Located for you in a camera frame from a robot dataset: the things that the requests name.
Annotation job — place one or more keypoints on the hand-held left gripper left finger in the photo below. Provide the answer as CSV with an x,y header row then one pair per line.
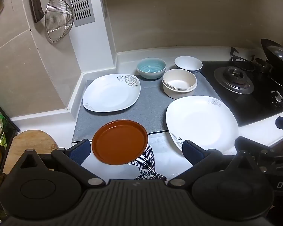
x,y
81,151

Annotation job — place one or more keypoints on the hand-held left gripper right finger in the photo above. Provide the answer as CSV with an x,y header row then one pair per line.
x,y
193,151

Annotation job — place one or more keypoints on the brown round plate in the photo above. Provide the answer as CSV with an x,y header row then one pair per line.
x,y
119,141

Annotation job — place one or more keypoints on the beige ribbed bowl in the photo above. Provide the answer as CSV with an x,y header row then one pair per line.
x,y
179,84

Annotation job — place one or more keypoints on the white bowl blue pattern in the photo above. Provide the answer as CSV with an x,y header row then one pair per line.
x,y
188,63

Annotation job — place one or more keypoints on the white plate small swirl print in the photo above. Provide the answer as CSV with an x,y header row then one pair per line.
x,y
200,122

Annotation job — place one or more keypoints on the white mat black geometric print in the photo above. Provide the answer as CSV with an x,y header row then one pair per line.
x,y
151,167

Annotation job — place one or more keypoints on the wooden cutting board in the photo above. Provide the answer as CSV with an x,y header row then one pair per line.
x,y
30,139

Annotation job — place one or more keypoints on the black glass gas stove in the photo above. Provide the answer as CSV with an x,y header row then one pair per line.
x,y
214,101

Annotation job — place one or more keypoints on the grey fabric mat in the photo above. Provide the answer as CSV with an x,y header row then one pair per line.
x,y
153,108

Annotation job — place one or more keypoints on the white plate large flower print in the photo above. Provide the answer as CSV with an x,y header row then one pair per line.
x,y
108,94

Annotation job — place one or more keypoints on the metal gas burner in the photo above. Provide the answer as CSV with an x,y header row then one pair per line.
x,y
233,77

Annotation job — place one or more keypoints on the black lidded wok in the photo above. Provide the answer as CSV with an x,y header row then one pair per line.
x,y
276,51

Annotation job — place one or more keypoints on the black pot support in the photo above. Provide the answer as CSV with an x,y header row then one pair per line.
x,y
240,58

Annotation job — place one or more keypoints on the teal ribbed bowl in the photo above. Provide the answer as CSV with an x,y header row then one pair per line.
x,y
151,69

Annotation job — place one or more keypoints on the grey vent grille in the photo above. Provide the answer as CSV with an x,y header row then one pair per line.
x,y
80,2

